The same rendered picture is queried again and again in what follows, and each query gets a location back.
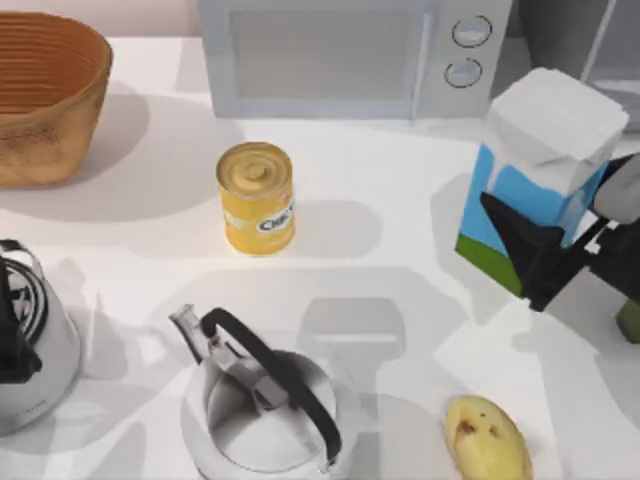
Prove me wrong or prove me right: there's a pale microwave oven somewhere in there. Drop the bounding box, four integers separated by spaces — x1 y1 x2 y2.
196 0 515 122

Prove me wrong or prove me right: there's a microwave door handle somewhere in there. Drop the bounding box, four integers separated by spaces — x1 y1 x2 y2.
412 11 433 121

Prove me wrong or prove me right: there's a microwave door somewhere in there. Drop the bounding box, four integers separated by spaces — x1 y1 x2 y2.
198 0 437 120

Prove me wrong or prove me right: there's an olive green object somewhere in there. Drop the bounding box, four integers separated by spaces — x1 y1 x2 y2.
614 298 640 345

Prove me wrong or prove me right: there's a white blue green milk carton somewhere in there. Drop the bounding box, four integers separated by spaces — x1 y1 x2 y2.
454 67 631 297

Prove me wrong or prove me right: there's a round microwave knob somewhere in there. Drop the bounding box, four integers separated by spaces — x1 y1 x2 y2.
443 55 485 91
451 13 495 48

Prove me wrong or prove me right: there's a silver kettle with black handle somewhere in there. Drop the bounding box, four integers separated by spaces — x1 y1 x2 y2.
168 302 362 480

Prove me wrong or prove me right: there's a silver kettle with round body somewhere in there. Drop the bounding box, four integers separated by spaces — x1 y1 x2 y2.
0 238 84 437

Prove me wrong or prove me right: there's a yellow can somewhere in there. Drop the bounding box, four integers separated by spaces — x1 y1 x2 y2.
215 141 298 257

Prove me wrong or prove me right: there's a grey cabinet with dark inside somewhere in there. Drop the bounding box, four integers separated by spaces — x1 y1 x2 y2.
499 0 640 132

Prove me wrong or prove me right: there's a brown woven basket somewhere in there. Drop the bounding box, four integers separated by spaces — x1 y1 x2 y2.
0 11 115 190

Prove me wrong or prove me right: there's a yellow potato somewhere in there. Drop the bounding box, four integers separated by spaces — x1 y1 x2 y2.
441 394 534 480

